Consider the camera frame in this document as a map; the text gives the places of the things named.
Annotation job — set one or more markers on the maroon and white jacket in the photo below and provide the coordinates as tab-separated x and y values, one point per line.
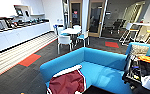
67	83

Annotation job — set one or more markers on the white chair teal seat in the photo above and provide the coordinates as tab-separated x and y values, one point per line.
83	36

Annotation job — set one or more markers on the white round table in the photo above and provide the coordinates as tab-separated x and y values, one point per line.
71	31

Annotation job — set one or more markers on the wooden framed glass door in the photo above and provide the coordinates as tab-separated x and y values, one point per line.
71	15
89	20

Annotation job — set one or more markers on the large blue sofa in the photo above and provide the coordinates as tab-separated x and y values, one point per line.
101	68

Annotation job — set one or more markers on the black office chair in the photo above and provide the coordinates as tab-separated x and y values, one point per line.
118	26

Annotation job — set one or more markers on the small blue sofa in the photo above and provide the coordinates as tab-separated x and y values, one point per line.
128	49

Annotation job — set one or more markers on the white high stool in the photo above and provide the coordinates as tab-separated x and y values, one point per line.
127	30

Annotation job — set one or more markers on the white kitchen counter cabinets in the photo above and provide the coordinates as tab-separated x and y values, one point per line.
21	36

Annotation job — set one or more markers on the beige patterned cushion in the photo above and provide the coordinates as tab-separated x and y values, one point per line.
139	50

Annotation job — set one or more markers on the white high table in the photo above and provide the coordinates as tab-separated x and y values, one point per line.
143	24

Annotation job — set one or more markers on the orange garment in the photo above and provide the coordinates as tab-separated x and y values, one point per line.
147	59

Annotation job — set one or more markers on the dark microwave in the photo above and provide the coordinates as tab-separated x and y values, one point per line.
0	24

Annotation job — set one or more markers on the dark wall screen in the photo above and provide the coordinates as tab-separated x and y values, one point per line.
20	11

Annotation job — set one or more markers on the white upper wall cabinets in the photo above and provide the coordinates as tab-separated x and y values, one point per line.
1	6

